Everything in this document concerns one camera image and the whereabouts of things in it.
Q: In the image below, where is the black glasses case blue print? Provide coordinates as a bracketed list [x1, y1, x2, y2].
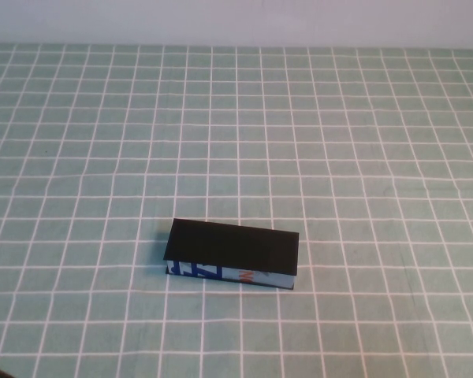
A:
[164, 217, 301, 291]

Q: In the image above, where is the green checkered tablecloth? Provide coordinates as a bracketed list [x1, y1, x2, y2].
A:
[0, 42, 473, 378]

